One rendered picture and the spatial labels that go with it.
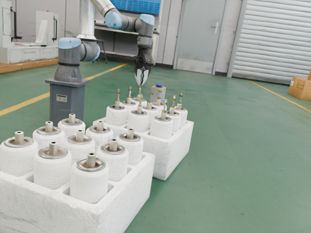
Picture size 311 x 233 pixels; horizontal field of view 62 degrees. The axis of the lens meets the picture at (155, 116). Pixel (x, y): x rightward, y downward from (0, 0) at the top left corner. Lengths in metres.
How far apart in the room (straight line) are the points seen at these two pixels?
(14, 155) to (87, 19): 1.01
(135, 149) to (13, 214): 0.38
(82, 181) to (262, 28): 6.08
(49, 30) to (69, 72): 3.35
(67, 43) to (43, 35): 3.26
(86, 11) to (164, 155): 0.94
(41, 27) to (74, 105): 3.40
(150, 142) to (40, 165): 0.53
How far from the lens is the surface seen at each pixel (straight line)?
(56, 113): 1.55
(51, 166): 0.72
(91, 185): 0.67
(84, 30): 1.61
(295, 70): 6.80
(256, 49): 6.48
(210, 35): 6.32
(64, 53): 1.50
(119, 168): 0.77
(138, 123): 1.15
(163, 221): 0.94
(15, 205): 0.81
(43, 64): 4.23
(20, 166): 0.81
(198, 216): 1.00
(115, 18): 1.31
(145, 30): 1.39
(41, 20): 4.87
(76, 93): 1.49
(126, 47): 6.39
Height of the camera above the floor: 0.58
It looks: 16 degrees down
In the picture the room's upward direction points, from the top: 8 degrees clockwise
